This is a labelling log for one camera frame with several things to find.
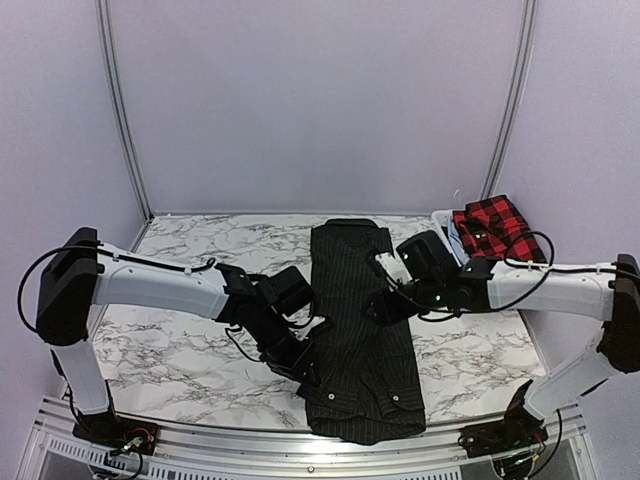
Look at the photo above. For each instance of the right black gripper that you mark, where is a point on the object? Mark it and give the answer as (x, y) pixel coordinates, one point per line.
(387, 314)

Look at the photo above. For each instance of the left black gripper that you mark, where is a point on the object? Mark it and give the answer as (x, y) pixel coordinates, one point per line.
(286, 368)

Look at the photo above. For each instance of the black pinstriped long sleeve shirt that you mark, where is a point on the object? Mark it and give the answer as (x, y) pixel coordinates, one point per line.
(368, 387)

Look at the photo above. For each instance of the white plastic laundry basket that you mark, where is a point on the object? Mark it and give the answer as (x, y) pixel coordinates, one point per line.
(440, 221)

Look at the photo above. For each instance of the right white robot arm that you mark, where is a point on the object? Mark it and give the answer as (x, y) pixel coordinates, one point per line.
(424, 279)

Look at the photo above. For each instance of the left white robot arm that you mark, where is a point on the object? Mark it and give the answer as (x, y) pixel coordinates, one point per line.
(87, 272)

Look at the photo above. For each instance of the light blue shirt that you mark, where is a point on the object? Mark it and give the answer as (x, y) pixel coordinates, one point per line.
(456, 243)

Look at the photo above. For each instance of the red black plaid shirt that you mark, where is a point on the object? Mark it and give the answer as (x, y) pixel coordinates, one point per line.
(495, 228)

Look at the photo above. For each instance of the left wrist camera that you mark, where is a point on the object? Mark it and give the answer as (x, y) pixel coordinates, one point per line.
(316, 326)

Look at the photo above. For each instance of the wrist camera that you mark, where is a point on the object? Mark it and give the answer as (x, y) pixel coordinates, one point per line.
(316, 326)
(390, 268)

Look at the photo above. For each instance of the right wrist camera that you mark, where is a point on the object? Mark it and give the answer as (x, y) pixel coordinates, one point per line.
(390, 268)

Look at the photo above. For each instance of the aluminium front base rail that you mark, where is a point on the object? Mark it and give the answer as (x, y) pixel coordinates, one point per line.
(189, 451)

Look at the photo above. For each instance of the right aluminium frame post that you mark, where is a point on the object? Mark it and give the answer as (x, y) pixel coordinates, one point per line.
(515, 92)

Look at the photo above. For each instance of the aluminium frame post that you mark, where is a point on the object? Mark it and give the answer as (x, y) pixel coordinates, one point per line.
(116, 92)
(515, 92)

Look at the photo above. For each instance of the left aluminium frame post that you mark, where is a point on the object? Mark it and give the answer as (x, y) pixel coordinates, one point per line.
(116, 92)

